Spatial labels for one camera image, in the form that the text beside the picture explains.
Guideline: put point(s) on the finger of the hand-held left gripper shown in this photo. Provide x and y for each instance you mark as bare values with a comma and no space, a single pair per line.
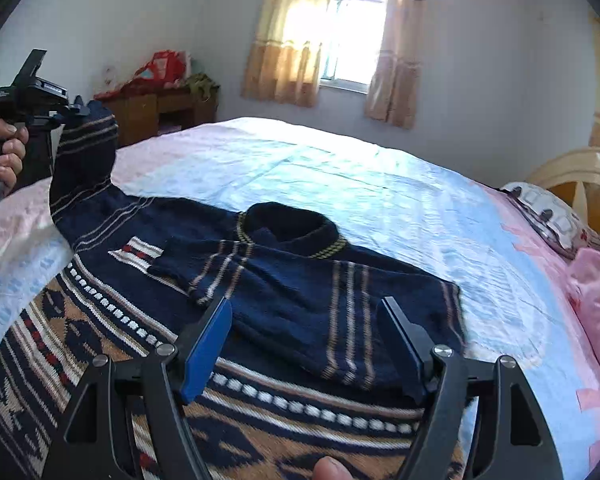
78,108

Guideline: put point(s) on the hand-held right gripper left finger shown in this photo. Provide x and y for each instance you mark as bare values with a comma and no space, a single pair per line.
207,347

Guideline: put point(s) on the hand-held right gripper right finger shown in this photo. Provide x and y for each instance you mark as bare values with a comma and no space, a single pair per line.
405,347

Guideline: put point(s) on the navy patterned knit sweater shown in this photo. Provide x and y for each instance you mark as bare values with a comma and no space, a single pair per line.
290,280

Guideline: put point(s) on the person's left hand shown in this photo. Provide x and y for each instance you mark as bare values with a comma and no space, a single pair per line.
7,152

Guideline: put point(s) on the person's right hand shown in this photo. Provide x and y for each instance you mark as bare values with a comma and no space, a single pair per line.
331,469

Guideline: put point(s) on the brown wooden desk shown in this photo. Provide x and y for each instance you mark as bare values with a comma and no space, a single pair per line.
135,110

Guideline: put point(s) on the red bag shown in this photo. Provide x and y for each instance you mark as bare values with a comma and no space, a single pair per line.
162,67

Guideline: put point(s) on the green cloth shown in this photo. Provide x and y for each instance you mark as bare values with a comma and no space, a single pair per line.
202,85

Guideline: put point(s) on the light blue printed bedsheet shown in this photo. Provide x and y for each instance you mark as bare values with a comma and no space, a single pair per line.
380,185

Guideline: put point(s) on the grey printed pillow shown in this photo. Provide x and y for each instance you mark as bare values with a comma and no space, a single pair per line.
550,215

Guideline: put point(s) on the wide peach curtain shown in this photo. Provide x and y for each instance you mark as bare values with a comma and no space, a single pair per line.
285,45

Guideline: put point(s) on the cream wooden headboard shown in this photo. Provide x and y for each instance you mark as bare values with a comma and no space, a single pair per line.
580,160

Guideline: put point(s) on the narrow peach curtain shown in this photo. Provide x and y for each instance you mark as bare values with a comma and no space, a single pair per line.
397,70

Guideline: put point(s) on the window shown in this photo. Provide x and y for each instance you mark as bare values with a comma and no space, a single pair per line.
355,35

